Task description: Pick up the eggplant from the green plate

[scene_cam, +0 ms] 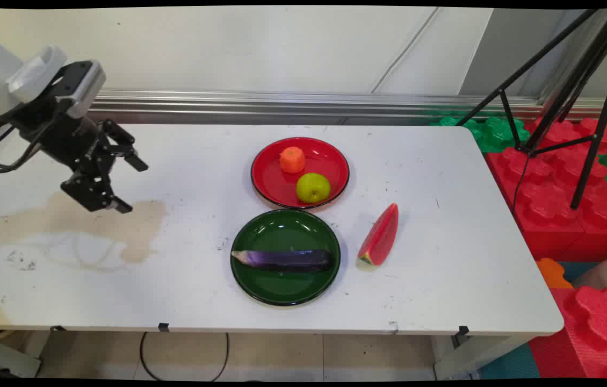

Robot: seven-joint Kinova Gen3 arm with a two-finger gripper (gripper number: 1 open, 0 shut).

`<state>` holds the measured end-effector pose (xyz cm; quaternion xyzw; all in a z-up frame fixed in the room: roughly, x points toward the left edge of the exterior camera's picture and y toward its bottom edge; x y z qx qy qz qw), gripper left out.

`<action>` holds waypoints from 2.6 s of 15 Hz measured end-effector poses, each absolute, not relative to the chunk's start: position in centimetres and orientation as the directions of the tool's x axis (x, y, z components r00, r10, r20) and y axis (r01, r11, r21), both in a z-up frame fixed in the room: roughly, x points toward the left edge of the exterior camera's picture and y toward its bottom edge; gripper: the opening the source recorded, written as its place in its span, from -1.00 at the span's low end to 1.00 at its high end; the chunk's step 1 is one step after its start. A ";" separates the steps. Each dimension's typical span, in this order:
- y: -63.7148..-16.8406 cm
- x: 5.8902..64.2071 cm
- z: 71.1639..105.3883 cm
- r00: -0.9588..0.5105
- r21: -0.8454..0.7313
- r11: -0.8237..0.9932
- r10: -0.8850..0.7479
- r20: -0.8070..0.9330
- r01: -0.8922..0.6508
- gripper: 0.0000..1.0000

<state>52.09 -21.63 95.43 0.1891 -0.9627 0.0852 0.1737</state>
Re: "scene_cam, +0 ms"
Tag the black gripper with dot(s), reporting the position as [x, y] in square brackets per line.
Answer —
[67, 141]

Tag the orange foam block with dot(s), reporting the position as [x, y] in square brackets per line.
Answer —
[551, 273]

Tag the black table edge clip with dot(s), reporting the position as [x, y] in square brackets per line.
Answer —
[463, 330]
[58, 328]
[163, 327]

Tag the red plate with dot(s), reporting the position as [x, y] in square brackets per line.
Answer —
[276, 185]

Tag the orange toy fruit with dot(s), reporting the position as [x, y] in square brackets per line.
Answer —
[292, 160]

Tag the toy watermelon slice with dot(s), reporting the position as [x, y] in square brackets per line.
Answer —
[380, 239]

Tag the white table leg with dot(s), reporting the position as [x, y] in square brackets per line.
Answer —
[5, 357]
[470, 357]

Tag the teal floor mat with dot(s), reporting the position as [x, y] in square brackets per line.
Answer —
[507, 365]

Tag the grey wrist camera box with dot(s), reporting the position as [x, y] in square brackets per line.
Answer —
[88, 86]

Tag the green toy apple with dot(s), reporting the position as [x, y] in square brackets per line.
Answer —
[312, 188]

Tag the aluminium wall rail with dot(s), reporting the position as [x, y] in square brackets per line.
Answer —
[309, 105]

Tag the purple toy eggplant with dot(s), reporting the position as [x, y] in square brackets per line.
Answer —
[287, 260]

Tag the black tripod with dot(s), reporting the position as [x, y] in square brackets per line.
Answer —
[585, 70]

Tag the green plate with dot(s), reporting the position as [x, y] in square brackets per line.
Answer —
[282, 290]

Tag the large red foam block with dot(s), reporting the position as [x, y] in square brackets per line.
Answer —
[550, 209]

